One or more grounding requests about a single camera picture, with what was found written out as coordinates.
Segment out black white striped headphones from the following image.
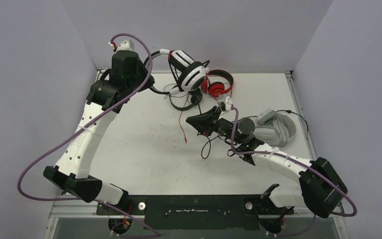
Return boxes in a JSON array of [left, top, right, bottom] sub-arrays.
[[144, 49, 210, 95]]

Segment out grey white headphones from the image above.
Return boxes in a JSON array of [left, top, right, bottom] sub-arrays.
[[253, 108, 296, 147]]

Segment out black headphone cable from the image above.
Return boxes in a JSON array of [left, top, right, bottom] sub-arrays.
[[200, 109, 310, 160]]

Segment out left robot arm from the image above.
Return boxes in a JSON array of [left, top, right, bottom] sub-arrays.
[[43, 39, 154, 214]]

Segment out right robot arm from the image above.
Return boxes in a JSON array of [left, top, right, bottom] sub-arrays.
[[186, 97, 348, 218]]

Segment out red headphones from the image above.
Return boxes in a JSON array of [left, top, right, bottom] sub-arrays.
[[200, 69, 234, 99]]

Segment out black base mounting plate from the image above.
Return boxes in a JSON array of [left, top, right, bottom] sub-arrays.
[[96, 194, 294, 231]]

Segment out red headphone cable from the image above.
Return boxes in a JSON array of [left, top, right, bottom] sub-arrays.
[[178, 74, 234, 145]]

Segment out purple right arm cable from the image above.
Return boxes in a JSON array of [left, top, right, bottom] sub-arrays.
[[229, 105, 358, 238]]

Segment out aluminium frame rail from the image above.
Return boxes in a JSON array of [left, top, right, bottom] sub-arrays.
[[43, 69, 348, 235]]

